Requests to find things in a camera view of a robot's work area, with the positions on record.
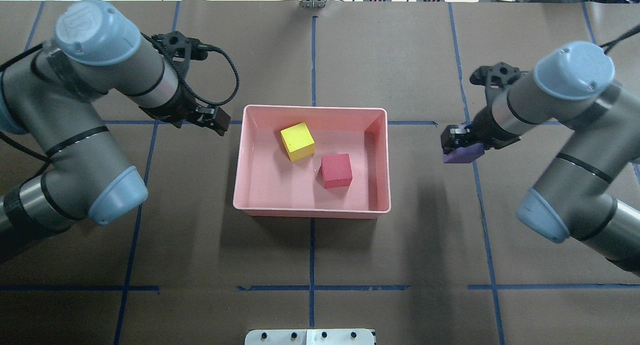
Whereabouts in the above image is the yellow-green foam block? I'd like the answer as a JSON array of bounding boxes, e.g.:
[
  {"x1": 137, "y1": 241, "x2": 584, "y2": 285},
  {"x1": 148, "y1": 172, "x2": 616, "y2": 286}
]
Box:
[{"x1": 279, "y1": 122, "x2": 316, "y2": 163}]

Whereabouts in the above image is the pink plastic bin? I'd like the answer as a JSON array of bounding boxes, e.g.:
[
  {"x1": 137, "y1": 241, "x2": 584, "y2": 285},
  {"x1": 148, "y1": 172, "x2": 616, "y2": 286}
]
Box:
[{"x1": 232, "y1": 105, "x2": 392, "y2": 219}]

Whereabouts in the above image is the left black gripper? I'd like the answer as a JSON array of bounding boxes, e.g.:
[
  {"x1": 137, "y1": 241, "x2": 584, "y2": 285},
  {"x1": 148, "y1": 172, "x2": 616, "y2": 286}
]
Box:
[{"x1": 150, "y1": 31, "x2": 231, "y2": 137}]

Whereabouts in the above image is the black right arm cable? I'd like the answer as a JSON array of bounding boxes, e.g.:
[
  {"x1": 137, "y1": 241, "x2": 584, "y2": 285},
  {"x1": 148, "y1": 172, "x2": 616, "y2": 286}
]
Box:
[{"x1": 599, "y1": 25, "x2": 640, "y2": 53}]

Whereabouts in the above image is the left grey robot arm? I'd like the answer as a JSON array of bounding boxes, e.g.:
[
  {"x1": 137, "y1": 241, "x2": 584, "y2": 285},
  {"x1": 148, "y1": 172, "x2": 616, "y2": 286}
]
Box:
[{"x1": 1, "y1": 0, "x2": 231, "y2": 262}]

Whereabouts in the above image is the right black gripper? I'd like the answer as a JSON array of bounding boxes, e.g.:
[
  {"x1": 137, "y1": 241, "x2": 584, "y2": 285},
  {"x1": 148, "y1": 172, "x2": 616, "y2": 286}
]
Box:
[{"x1": 439, "y1": 62, "x2": 528, "y2": 154}]

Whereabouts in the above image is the pink foam block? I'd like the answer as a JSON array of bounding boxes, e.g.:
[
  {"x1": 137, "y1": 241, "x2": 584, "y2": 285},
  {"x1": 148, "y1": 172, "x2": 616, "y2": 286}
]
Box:
[{"x1": 320, "y1": 153, "x2": 354, "y2": 189}]

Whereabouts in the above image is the purple foam block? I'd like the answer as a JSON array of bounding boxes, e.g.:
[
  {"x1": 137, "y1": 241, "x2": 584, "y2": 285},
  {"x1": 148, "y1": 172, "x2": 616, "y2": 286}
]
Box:
[{"x1": 442, "y1": 143, "x2": 486, "y2": 164}]

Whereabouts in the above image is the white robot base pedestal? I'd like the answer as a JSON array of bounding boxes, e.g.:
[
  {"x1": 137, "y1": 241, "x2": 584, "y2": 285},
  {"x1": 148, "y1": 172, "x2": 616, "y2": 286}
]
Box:
[{"x1": 244, "y1": 327, "x2": 377, "y2": 345}]

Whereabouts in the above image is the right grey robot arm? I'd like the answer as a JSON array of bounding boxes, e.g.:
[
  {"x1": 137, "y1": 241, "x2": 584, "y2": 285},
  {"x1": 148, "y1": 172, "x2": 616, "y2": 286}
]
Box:
[{"x1": 439, "y1": 40, "x2": 640, "y2": 276}]

